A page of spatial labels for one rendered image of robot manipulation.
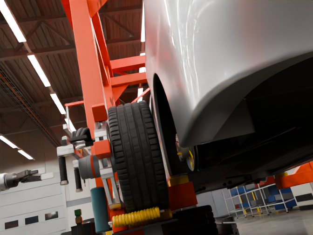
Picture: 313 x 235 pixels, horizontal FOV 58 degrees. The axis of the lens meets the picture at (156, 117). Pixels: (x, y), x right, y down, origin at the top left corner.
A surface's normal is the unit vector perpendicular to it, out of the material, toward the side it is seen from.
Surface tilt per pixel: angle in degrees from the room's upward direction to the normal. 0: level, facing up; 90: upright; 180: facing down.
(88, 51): 90
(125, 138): 85
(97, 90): 90
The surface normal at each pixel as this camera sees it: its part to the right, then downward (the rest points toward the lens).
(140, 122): -0.04, -0.62
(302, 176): 0.02, -0.36
